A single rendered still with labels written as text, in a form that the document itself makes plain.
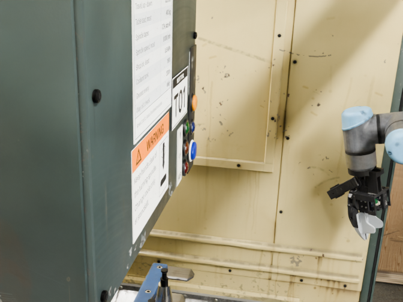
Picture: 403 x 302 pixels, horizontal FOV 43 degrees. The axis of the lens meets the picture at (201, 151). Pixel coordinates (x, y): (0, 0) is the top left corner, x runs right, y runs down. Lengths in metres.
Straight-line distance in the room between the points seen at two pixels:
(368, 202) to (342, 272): 0.43
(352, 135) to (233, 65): 0.41
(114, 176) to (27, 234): 0.09
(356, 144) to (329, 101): 0.24
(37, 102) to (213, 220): 1.32
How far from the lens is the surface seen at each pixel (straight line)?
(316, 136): 1.55
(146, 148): 0.56
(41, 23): 0.39
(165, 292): 1.13
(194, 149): 0.82
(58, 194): 0.43
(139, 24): 0.51
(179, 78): 0.70
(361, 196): 1.37
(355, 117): 1.30
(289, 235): 1.68
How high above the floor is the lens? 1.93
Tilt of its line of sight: 20 degrees down
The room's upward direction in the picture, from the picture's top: 2 degrees clockwise
